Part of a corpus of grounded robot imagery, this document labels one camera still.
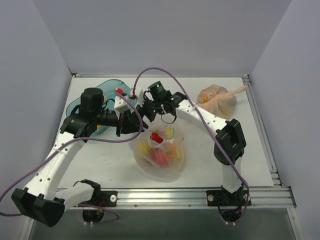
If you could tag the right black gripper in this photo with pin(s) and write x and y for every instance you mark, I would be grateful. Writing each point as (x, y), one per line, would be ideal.
(146, 110)

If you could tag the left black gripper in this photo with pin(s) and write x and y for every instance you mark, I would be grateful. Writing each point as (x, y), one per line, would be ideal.
(119, 123)

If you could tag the red fake apple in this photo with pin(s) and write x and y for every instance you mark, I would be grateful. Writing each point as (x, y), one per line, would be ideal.
(160, 158)
(156, 137)

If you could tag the yellow fake lemon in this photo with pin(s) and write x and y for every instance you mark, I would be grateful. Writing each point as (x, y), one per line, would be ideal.
(144, 147)

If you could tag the clear printed plastic bag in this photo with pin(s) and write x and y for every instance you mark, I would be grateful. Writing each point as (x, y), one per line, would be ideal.
(173, 136)

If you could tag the orange yellow fake mango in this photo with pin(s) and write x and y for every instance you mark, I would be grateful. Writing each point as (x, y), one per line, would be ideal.
(180, 153)

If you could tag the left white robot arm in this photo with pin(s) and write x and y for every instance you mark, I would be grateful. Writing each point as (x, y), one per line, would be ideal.
(40, 199)

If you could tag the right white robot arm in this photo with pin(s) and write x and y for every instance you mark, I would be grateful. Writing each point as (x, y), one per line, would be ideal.
(228, 136)

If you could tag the orange tied plastic bag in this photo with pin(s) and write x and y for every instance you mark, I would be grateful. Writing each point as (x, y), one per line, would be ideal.
(218, 101)

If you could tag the teal plastic fruit tray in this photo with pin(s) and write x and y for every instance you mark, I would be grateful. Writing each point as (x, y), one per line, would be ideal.
(108, 88)

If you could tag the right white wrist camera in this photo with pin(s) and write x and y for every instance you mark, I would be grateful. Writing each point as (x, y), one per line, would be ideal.
(138, 95)

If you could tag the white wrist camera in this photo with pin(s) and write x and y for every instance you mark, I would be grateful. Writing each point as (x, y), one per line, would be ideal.
(138, 95)
(120, 105)

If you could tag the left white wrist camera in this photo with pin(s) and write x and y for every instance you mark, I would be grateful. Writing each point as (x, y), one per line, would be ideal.
(120, 105)

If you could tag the front aluminium rail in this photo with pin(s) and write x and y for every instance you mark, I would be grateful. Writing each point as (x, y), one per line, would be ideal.
(270, 197)

